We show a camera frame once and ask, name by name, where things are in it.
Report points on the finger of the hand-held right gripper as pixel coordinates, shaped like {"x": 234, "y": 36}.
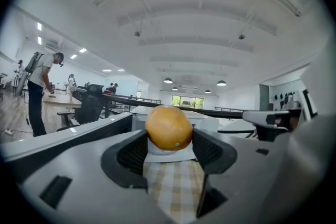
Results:
{"x": 260, "y": 115}

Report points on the grey backpack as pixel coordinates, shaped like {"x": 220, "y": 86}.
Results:
{"x": 29, "y": 70}

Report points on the yellow fruit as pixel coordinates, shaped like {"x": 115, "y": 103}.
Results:
{"x": 168, "y": 127}

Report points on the row of ceiling panel lights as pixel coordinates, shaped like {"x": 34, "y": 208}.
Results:
{"x": 39, "y": 26}

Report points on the curved black railing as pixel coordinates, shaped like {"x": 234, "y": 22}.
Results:
{"x": 210, "y": 112}

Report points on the glass entrance doors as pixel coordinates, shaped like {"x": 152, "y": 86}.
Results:
{"x": 187, "y": 101}

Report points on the person's grey printed shirt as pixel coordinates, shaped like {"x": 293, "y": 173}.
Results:
{"x": 315, "y": 152}

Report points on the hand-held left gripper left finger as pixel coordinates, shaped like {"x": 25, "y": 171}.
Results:
{"x": 86, "y": 191}

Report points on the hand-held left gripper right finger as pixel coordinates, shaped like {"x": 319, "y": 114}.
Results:
{"x": 249, "y": 186}

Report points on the white power strip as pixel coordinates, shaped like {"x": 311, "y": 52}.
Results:
{"x": 8, "y": 131}

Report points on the black office chair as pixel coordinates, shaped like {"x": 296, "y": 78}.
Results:
{"x": 89, "y": 107}

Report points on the beige checked tablecloth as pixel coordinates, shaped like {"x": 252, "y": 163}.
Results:
{"x": 173, "y": 186}

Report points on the light wooden desk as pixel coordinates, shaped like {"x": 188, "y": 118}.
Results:
{"x": 57, "y": 102}

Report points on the straight black railing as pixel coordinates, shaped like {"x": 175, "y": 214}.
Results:
{"x": 228, "y": 108}
{"x": 147, "y": 99}

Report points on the white microwave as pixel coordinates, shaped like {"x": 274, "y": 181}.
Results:
{"x": 207, "y": 124}

